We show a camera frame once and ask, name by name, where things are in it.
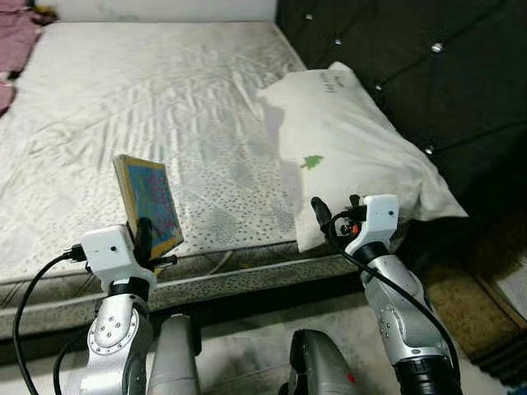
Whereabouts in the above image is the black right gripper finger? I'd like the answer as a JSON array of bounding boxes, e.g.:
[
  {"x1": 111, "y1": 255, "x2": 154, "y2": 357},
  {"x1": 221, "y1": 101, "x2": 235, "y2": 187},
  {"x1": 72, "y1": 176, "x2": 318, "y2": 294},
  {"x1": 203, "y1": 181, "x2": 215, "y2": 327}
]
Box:
[{"x1": 312, "y1": 196, "x2": 335, "y2": 237}]

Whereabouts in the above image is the colourful children's board book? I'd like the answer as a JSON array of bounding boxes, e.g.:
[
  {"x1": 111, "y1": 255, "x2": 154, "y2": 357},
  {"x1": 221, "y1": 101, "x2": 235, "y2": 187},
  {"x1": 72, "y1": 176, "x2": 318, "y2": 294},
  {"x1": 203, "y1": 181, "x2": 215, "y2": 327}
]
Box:
[{"x1": 113, "y1": 154, "x2": 185, "y2": 260}]

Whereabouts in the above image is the white pillow with green tree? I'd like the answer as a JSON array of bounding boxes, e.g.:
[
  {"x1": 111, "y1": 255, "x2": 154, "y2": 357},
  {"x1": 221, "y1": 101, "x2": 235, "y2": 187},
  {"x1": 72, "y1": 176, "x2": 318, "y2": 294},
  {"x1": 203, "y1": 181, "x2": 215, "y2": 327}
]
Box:
[{"x1": 257, "y1": 62, "x2": 469, "y2": 252}]

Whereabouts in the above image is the silver left robot leg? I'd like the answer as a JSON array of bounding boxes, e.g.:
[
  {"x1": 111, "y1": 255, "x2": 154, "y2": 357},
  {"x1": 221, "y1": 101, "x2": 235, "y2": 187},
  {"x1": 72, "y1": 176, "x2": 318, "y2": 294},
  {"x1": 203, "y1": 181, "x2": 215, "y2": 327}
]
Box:
[{"x1": 148, "y1": 313, "x2": 203, "y2": 395}]

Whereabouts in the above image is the silver robot leg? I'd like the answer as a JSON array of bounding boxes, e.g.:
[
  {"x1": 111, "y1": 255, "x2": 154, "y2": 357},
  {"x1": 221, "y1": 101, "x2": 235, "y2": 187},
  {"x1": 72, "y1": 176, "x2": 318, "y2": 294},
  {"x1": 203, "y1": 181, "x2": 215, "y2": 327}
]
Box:
[
  {"x1": 148, "y1": 313, "x2": 203, "y2": 395},
  {"x1": 284, "y1": 329, "x2": 359, "y2": 395}
]

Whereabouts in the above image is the grey quilted mattress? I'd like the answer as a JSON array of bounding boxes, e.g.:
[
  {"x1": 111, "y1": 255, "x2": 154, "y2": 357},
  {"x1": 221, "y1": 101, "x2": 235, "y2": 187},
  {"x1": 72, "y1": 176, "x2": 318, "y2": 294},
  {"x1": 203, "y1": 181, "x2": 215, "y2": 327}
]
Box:
[{"x1": 0, "y1": 21, "x2": 413, "y2": 338}]

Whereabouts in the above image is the silver right robot leg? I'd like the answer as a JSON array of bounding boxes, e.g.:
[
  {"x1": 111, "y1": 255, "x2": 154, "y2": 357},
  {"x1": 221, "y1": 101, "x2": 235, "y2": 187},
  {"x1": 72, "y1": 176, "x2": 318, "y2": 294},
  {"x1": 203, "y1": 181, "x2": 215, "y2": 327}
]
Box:
[{"x1": 284, "y1": 329, "x2": 359, "y2": 395}]

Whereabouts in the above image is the brown floor rug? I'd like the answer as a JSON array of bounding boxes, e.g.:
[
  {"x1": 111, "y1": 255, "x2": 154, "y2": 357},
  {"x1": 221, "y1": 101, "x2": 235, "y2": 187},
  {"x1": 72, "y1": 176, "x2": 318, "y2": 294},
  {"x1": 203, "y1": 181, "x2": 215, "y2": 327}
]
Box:
[{"x1": 420, "y1": 263, "x2": 527, "y2": 379}]

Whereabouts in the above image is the dark tufted headboard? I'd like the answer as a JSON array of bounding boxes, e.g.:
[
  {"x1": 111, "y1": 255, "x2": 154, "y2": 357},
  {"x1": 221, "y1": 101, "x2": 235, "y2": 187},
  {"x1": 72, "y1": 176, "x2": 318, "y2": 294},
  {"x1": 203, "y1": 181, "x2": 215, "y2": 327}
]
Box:
[{"x1": 276, "y1": 0, "x2": 527, "y2": 215}]

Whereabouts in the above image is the purple Mickey print blanket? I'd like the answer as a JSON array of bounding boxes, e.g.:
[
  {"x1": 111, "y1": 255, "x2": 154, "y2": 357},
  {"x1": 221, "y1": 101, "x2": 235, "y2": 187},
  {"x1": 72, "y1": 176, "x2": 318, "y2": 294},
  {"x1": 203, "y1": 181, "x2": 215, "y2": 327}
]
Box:
[{"x1": 0, "y1": 8, "x2": 46, "y2": 116}]

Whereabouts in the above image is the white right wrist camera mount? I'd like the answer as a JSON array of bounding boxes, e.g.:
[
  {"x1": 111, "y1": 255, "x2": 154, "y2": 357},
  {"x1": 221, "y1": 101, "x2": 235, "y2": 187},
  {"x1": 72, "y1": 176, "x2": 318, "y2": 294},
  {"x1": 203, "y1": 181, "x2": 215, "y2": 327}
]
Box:
[{"x1": 346, "y1": 195, "x2": 400, "y2": 258}]

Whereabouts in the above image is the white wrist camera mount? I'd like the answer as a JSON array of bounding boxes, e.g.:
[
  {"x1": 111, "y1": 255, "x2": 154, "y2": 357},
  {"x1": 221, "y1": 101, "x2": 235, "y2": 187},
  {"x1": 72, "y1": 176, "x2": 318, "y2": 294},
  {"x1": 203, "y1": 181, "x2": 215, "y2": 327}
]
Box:
[
  {"x1": 80, "y1": 225, "x2": 157, "y2": 297},
  {"x1": 346, "y1": 195, "x2": 400, "y2": 258}
]

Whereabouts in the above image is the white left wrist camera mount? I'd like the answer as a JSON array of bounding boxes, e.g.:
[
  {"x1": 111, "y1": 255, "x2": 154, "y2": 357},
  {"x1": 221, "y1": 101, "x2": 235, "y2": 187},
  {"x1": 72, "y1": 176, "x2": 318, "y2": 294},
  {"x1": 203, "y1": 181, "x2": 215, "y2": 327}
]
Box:
[{"x1": 80, "y1": 225, "x2": 157, "y2": 297}]

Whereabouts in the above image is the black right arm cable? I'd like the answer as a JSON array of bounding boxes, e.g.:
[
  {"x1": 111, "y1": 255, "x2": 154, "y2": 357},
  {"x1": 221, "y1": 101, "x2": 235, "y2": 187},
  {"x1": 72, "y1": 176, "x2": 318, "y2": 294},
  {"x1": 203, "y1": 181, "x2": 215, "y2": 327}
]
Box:
[{"x1": 321, "y1": 222, "x2": 459, "y2": 365}]

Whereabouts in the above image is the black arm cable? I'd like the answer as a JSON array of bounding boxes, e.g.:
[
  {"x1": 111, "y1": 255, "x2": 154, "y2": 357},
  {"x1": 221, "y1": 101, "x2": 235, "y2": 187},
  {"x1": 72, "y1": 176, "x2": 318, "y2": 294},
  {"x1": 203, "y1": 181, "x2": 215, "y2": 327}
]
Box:
[
  {"x1": 12, "y1": 243, "x2": 87, "y2": 395},
  {"x1": 321, "y1": 222, "x2": 459, "y2": 365}
]

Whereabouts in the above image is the black bed frame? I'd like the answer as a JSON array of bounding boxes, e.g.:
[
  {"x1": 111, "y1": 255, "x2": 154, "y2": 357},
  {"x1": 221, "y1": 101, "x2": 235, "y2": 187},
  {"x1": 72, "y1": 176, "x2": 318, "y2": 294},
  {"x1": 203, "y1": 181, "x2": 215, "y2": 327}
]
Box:
[{"x1": 0, "y1": 272, "x2": 396, "y2": 363}]

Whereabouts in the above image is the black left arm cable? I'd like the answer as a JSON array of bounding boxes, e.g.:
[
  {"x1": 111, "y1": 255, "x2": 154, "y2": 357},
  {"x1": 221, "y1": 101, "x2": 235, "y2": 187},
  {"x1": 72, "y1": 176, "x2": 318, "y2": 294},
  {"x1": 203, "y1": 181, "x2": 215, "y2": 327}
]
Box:
[{"x1": 12, "y1": 243, "x2": 87, "y2": 395}]

